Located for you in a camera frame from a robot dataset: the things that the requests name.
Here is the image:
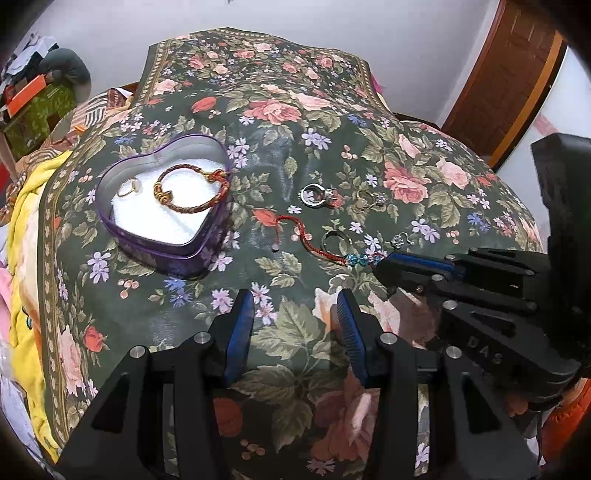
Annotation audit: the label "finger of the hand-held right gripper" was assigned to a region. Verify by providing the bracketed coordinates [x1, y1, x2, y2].
[390, 247, 551, 289]
[373, 258, 580, 386]

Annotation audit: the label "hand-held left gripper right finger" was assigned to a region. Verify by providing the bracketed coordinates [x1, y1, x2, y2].
[336, 288, 542, 480]

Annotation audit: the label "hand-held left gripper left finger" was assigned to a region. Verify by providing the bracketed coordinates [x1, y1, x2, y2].
[59, 288, 256, 480]

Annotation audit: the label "red cord bracelet blue beads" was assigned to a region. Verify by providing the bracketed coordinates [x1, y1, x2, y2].
[271, 215, 386, 269]

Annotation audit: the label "purple heart-shaped tin box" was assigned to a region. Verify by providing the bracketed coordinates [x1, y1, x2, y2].
[95, 134, 232, 278]

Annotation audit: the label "brown wooden door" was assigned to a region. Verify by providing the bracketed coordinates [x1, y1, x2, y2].
[441, 0, 568, 169]

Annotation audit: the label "dark green floral blanket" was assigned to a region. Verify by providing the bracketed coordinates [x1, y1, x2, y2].
[36, 28, 557, 480]

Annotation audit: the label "yellow blanket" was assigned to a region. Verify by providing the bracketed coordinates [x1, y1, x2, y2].
[7, 152, 68, 464]

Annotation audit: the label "brown striped cloth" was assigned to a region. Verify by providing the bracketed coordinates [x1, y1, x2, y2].
[51, 88, 139, 139]

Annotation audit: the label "green cardboard box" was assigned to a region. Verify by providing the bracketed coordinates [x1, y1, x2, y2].
[4, 83, 77, 148]

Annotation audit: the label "orange box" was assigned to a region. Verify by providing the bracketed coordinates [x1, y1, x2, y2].
[7, 74, 49, 117]

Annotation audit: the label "grey cushion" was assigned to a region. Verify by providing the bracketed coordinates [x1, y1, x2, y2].
[38, 47, 93, 86]

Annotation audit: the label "gold ring with clear gem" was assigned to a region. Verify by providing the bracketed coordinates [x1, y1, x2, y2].
[353, 189, 387, 212]

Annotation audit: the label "plain silver ring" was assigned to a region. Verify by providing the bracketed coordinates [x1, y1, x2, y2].
[322, 231, 351, 254]

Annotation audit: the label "silver ring with clear gem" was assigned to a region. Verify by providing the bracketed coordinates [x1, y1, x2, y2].
[300, 184, 340, 208]

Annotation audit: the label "red and gold braided bracelet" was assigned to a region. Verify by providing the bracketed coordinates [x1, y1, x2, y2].
[153, 165, 230, 215]

